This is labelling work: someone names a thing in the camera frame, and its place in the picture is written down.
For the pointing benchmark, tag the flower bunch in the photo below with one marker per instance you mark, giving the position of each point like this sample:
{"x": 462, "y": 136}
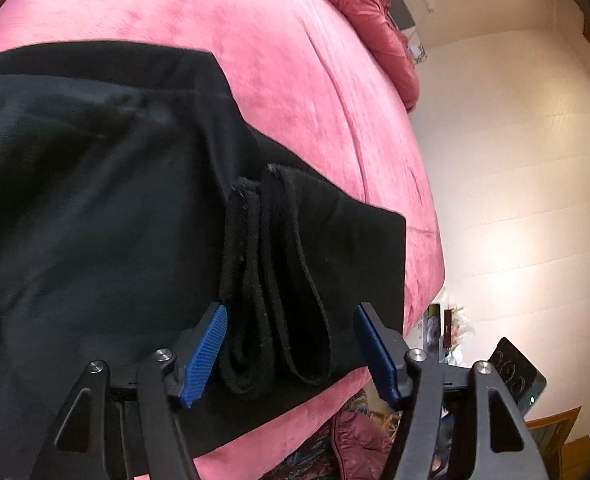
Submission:
{"x": 460, "y": 330}

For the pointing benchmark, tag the photo frame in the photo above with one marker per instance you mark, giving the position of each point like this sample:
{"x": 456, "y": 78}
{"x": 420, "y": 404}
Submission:
{"x": 434, "y": 327}

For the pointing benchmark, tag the black pants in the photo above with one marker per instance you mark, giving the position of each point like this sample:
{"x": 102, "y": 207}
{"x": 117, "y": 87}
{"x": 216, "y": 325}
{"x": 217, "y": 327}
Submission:
{"x": 100, "y": 210}

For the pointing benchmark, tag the patterned maroon cloth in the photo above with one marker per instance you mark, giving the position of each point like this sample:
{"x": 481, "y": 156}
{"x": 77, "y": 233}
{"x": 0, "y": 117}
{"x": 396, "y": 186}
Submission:
{"x": 360, "y": 435}

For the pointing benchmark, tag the red pillow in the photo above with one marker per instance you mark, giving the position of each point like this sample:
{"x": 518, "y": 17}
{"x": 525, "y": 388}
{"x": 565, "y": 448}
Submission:
{"x": 370, "y": 15}

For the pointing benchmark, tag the dark grey headboard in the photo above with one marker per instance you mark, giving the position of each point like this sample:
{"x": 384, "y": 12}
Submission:
{"x": 402, "y": 12}

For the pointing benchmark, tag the white wall socket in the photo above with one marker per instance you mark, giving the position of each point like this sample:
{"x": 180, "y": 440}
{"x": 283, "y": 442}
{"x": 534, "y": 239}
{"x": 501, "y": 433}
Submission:
{"x": 429, "y": 1}

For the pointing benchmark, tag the pink velvet bed cover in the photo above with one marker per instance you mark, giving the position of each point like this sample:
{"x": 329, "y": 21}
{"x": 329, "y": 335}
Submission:
{"x": 275, "y": 60}

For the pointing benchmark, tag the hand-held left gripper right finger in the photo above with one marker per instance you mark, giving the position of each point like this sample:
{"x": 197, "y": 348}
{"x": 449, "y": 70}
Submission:
{"x": 375, "y": 355}

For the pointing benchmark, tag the white floral bedside cabinet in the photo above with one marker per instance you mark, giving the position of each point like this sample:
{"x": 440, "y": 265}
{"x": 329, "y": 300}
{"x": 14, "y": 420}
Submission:
{"x": 417, "y": 50}

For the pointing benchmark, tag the dark tablet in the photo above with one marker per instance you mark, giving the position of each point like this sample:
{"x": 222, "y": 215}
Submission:
{"x": 520, "y": 375}

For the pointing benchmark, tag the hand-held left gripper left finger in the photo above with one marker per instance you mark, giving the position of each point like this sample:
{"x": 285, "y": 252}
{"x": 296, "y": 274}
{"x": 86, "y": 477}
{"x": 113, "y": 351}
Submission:
{"x": 205, "y": 355}

